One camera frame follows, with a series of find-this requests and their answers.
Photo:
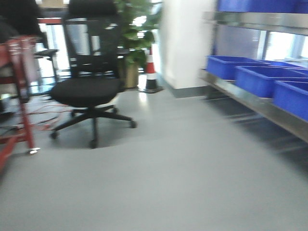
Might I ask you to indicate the black office chair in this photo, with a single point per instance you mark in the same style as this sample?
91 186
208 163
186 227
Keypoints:
92 32

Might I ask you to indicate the blue bin on shelf near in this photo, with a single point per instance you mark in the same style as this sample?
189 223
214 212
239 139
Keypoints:
292 97

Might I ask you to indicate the red metal cart frame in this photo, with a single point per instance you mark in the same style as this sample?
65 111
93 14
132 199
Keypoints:
16 66

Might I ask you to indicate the green potted plant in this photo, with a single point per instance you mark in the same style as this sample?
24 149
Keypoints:
139 19

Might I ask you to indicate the blue bin on shelf far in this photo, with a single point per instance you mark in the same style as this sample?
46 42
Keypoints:
224 66

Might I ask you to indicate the red white traffic cone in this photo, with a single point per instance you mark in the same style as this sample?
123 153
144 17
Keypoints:
151 84

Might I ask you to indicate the blue bin on shelf middle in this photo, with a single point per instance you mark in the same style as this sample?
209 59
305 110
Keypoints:
260 80

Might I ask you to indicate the blue bin on shelf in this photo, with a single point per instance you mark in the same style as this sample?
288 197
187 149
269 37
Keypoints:
224 66
292 97
260 80

